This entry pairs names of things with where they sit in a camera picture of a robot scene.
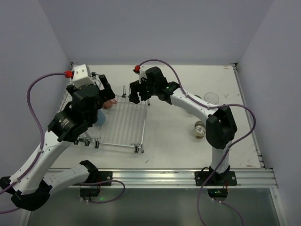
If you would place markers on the left black control box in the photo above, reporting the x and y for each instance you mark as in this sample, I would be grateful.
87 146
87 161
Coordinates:
89 192

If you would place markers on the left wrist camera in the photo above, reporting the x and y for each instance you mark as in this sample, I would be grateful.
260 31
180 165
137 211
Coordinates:
82 76

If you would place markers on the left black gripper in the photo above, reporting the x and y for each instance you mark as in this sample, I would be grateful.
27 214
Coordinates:
106 88

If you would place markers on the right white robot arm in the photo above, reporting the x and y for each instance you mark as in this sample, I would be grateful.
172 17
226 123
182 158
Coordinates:
219 121

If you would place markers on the right black control box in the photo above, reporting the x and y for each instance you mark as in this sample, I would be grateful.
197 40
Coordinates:
218 194

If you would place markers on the clear glass cup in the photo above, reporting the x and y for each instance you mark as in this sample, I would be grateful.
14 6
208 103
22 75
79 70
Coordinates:
211 98

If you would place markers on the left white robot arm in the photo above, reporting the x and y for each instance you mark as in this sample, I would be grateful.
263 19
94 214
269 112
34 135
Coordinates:
29 187

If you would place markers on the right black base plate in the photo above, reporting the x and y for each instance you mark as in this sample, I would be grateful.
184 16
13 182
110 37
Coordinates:
228 178

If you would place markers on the pink ceramic mug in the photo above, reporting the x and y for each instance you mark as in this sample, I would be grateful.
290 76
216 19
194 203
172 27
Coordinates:
109 104

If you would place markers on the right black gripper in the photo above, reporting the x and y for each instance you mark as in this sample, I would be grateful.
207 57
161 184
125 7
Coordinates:
137 89

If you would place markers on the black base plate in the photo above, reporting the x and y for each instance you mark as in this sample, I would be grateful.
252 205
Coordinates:
228 178
99 178

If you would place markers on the aluminium mounting rail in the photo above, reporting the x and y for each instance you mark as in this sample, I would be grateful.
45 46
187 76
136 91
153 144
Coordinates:
184 178

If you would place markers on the blue cup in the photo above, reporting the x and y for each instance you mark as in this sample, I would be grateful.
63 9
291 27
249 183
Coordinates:
101 118

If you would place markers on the black control box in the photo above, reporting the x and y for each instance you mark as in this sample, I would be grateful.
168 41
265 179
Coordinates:
89 192
218 194

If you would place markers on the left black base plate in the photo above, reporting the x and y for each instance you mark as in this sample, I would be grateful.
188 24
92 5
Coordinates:
99 178

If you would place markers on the beige brown cup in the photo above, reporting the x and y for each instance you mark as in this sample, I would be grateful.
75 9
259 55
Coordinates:
199 130

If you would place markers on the silver wire dish rack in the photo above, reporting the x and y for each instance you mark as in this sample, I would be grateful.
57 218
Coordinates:
123 125

